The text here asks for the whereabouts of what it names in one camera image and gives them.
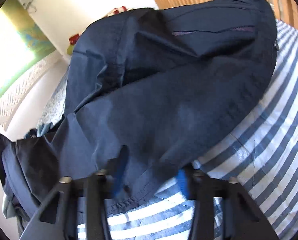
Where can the black pants with pink waistband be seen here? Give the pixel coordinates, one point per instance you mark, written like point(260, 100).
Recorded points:
point(168, 84)

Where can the blue white striped quilt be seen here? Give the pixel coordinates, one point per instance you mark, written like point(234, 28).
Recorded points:
point(261, 153)

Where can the red floral folded blanket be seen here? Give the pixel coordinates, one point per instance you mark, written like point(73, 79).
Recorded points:
point(74, 38)

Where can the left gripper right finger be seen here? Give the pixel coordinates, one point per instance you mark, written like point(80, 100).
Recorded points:
point(241, 216)

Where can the light blue denim shirt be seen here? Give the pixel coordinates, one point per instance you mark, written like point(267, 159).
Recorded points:
point(8, 208)

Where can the green folded quilt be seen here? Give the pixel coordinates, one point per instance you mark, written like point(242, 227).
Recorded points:
point(70, 48)

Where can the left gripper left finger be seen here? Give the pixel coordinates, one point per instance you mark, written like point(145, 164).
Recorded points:
point(71, 200)

